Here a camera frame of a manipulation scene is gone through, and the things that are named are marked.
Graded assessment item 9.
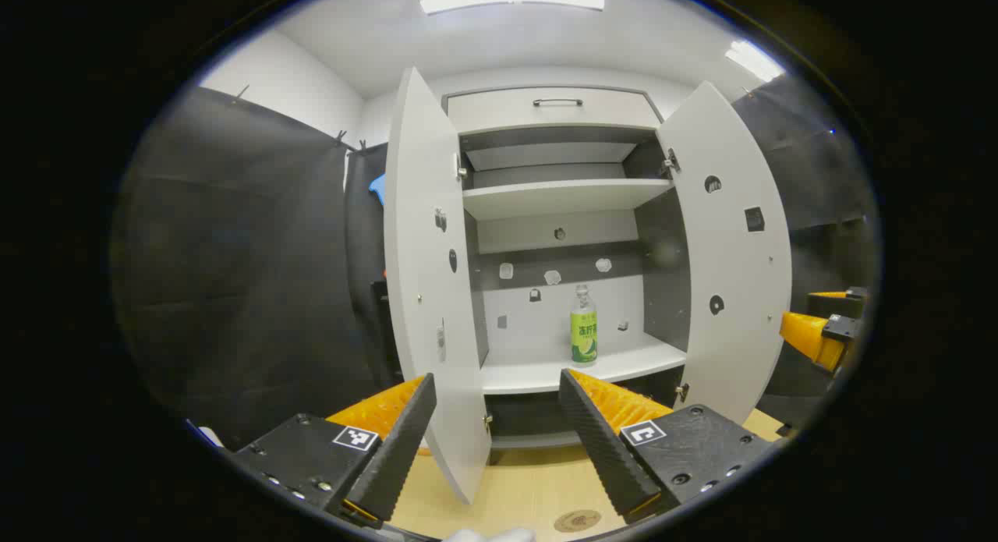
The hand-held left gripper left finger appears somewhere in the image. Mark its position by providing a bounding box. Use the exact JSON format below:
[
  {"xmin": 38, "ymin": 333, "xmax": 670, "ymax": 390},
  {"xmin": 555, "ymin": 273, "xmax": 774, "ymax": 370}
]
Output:
[{"xmin": 232, "ymin": 373, "xmax": 438, "ymax": 527}]

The white grey cabinet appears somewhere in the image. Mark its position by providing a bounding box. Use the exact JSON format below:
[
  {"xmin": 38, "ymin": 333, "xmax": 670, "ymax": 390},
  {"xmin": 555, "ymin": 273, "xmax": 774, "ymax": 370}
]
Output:
[{"xmin": 443, "ymin": 84, "xmax": 695, "ymax": 451}]

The small ceiling light panel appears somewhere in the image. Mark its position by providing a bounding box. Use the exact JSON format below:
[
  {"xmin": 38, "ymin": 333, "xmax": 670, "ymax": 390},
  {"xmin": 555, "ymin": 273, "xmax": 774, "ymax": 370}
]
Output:
[{"xmin": 724, "ymin": 40, "xmax": 785, "ymax": 83}]

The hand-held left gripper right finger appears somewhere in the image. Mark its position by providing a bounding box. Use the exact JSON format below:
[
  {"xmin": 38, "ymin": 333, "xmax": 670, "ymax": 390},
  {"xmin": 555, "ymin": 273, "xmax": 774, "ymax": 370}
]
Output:
[{"xmin": 557, "ymin": 368, "xmax": 774, "ymax": 526}]

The green label clear bottle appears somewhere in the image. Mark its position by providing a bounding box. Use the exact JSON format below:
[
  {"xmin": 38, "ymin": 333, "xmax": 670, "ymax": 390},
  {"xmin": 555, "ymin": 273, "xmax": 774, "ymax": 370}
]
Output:
[{"xmin": 570, "ymin": 285, "xmax": 599, "ymax": 364}]

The white cabinet drawer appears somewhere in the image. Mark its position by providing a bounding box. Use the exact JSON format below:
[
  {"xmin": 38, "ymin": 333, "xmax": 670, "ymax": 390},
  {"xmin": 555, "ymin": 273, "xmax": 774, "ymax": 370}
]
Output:
[{"xmin": 447, "ymin": 87, "xmax": 663, "ymax": 135}]

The white cabinet door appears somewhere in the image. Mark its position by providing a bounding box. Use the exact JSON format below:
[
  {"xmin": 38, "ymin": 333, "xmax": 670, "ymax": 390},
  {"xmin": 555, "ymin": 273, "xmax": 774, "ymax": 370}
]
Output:
[
  {"xmin": 384, "ymin": 66, "xmax": 494, "ymax": 505},
  {"xmin": 657, "ymin": 80, "xmax": 794, "ymax": 426}
]

